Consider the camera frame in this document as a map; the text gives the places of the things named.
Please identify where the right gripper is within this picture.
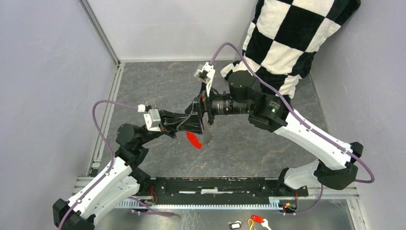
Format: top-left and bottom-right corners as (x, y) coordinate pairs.
(177, 80), (251, 134)

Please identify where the red key tag with keyring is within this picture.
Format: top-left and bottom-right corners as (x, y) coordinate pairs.
(186, 122), (213, 149)

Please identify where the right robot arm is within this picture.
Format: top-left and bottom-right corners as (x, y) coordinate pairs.
(176, 71), (363, 196)

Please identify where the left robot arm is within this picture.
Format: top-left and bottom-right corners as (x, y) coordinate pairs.
(53, 104), (204, 230)

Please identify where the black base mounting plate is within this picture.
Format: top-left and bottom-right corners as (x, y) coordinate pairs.
(135, 177), (309, 205)

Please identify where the red key tag bottom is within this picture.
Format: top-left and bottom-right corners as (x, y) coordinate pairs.
(250, 215), (264, 223)

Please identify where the black white checkered blanket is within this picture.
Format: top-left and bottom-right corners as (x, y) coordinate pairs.
(220, 0), (361, 101)

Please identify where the yellow carabiner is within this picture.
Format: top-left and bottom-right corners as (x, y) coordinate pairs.
(247, 218), (255, 230)

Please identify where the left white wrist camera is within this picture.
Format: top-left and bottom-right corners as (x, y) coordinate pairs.
(137, 104), (161, 132)

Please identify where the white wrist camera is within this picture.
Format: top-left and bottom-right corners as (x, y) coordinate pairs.
(194, 62), (215, 97)
(137, 104), (161, 132)

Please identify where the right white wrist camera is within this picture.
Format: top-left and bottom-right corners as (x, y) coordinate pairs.
(194, 62), (215, 97)

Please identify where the white slotted cable duct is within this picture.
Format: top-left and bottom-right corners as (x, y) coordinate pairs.
(115, 198), (282, 211)

